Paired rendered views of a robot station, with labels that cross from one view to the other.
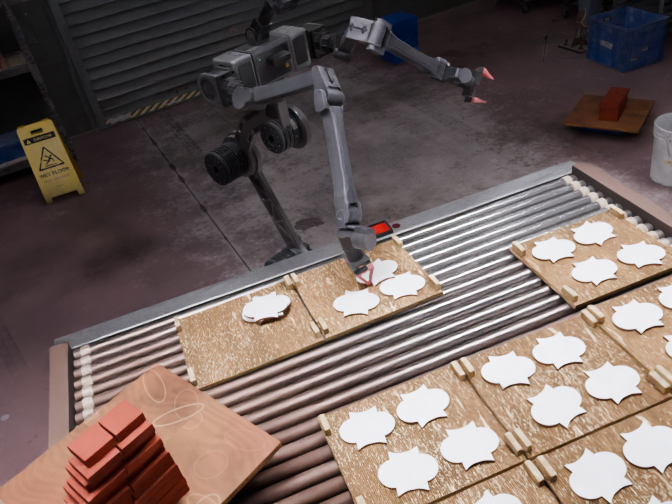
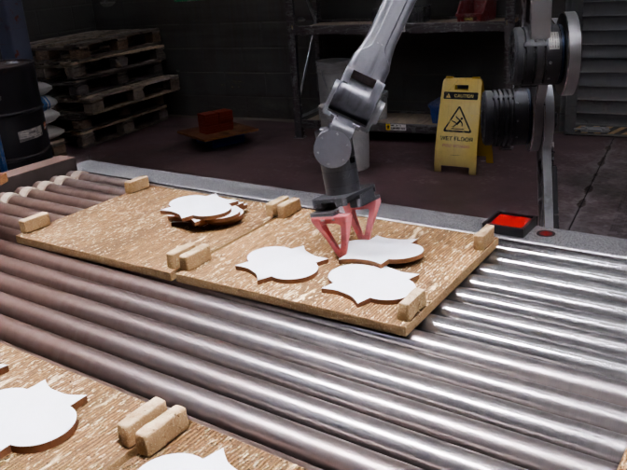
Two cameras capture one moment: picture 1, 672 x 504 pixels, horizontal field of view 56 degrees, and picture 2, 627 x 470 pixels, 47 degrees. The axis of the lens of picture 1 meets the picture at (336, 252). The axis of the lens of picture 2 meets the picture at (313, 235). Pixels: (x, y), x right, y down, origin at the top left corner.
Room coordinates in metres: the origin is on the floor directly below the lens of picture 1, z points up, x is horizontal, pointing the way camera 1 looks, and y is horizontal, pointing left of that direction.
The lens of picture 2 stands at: (0.93, -0.88, 1.39)
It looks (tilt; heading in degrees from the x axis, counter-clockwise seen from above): 21 degrees down; 50
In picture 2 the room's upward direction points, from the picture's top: 4 degrees counter-clockwise
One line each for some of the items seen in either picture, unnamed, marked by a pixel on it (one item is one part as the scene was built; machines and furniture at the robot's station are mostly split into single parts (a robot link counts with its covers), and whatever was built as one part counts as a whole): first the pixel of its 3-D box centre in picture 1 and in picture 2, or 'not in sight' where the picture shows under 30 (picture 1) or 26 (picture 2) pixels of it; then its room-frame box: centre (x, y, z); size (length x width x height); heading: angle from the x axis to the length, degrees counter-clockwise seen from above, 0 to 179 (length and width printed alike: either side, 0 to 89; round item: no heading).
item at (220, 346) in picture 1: (245, 331); (158, 225); (1.55, 0.33, 0.93); 0.41 x 0.35 x 0.02; 105
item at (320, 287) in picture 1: (363, 285); (341, 258); (1.66, -0.07, 0.93); 0.41 x 0.35 x 0.02; 106
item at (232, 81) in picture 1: (234, 89); not in sight; (2.28, 0.25, 1.45); 0.09 x 0.08 x 0.12; 131
